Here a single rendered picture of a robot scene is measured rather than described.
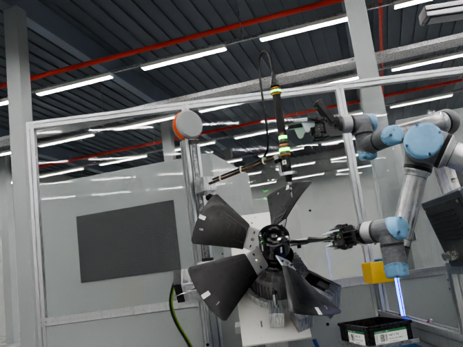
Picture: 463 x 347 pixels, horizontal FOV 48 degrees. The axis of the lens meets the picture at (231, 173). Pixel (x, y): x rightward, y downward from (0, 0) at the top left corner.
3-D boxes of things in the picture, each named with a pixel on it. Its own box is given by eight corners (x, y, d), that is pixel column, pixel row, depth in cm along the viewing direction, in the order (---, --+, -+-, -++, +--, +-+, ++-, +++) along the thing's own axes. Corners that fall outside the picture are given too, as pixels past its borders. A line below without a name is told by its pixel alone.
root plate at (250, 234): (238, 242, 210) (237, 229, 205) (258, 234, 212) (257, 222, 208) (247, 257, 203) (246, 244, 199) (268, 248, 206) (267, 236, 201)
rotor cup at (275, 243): (250, 250, 208) (248, 228, 200) (282, 238, 212) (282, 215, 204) (266, 276, 198) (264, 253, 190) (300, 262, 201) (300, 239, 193)
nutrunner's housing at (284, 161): (282, 182, 206) (266, 74, 215) (289, 182, 209) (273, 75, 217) (289, 180, 203) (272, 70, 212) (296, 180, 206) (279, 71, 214)
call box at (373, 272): (364, 286, 235) (360, 262, 237) (386, 283, 235) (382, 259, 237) (373, 287, 219) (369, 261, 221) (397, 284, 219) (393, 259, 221)
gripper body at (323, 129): (316, 136, 208) (344, 133, 210) (313, 116, 209) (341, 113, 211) (310, 141, 215) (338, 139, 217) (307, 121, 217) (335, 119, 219)
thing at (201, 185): (193, 195, 260) (191, 179, 261) (206, 195, 264) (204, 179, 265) (204, 192, 251) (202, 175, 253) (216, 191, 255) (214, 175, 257)
